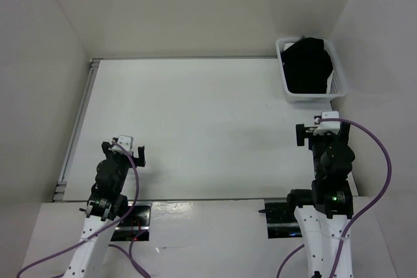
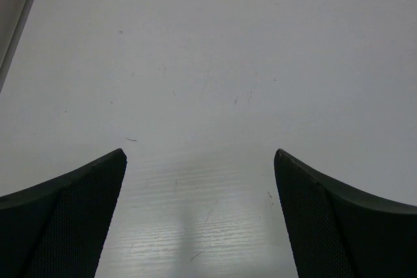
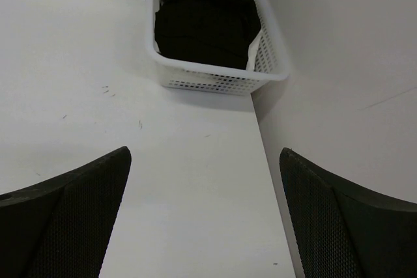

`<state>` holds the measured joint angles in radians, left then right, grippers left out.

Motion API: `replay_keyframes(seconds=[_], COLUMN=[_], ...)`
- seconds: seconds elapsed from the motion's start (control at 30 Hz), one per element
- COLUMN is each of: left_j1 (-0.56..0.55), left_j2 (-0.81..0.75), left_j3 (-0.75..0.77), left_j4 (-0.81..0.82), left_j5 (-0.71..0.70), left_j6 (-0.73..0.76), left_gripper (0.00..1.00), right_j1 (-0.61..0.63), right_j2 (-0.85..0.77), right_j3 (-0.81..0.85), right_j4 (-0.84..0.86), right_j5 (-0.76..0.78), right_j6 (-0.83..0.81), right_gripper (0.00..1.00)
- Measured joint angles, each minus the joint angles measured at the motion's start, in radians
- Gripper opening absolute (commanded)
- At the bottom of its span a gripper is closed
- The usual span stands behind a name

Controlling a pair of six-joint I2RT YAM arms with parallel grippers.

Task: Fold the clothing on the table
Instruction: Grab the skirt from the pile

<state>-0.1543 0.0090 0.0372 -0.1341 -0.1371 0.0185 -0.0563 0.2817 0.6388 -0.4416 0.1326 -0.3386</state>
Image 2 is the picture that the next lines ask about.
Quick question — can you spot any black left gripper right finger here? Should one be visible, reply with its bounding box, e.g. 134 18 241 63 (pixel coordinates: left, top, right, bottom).
274 149 416 277

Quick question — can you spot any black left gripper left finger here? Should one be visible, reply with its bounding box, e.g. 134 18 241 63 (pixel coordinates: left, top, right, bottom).
1 148 127 277

